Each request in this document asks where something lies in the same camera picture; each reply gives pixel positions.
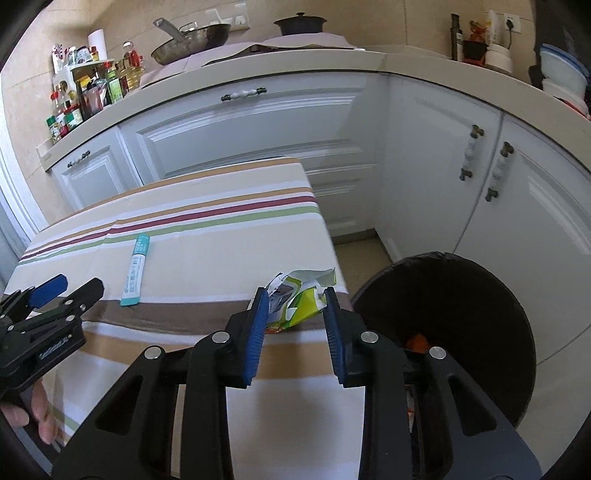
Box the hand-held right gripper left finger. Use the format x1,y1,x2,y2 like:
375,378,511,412
52,286,271,480

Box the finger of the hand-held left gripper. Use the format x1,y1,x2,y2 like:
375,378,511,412
0,274,69,324
18,278,105,333

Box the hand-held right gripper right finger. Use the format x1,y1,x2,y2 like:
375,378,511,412
322,286,542,480

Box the green snack wrapper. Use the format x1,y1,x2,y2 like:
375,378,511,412
252,268,337,334

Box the black trash bin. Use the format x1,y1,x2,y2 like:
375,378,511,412
351,251,537,478

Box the person's left hand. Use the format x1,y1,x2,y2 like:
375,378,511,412
0,382,58,446

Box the teal stick sachet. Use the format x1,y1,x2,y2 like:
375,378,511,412
120,234,153,308

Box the striped tablecloth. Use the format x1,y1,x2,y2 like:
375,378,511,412
9,157,352,480

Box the white kitchen cabinet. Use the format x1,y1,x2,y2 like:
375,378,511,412
48,69,591,462

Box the cluster of condiment bottles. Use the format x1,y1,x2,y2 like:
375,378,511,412
45,41,147,144

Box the white paper towel roll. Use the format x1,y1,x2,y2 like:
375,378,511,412
88,28,108,62

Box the pink stove cover cloth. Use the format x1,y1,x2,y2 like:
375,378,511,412
139,32,365,88

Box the steel wok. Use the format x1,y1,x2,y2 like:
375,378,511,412
151,17,232,65

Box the black pot with lid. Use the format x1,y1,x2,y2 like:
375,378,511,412
273,12,328,37

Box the red and black container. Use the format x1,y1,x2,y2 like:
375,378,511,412
463,21,489,65

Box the dark oil bottle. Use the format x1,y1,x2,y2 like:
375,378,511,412
450,14,464,62

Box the white jar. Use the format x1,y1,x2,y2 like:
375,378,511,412
484,41,513,75

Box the white electric cooker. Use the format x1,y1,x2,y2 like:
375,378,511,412
541,78,587,100

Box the red flat board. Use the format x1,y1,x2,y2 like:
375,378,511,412
554,95,591,118

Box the pale packet bag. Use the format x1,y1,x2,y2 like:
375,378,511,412
485,10,502,44

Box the white blue-rim basin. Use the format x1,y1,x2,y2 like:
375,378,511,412
539,43,591,93

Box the dark cloth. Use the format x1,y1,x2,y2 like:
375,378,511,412
526,0,583,88

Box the white door frame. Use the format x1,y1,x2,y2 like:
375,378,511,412
0,99,47,296

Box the white brass door handle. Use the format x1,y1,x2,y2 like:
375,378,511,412
458,124,485,182
485,141,515,202

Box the long drawer handle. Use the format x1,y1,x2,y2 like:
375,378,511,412
221,87,267,102

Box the white wall sockets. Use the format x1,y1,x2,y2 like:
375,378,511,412
206,0,250,32

